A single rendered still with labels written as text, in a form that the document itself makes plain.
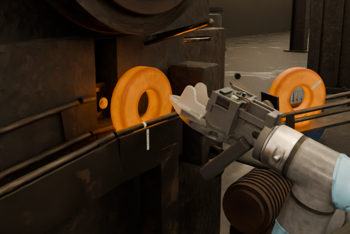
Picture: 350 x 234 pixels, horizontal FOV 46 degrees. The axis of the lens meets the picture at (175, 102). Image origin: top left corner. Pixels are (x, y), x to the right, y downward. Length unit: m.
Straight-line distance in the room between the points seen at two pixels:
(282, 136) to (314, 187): 0.09
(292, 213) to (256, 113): 0.17
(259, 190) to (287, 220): 0.28
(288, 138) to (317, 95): 0.45
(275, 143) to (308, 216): 0.12
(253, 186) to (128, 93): 0.38
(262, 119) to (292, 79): 0.37
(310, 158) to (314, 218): 0.10
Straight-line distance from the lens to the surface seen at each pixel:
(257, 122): 0.68
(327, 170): 0.65
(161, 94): 0.84
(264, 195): 0.97
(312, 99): 1.10
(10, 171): 0.68
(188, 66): 0.94
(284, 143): 0.66
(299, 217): 0.69
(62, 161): 0.65
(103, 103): 0.84
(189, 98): 0.74
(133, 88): 0.77
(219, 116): 0.70
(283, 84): 1.04
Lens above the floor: 0.92
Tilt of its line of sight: 13 degrees down
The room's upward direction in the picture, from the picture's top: straight up
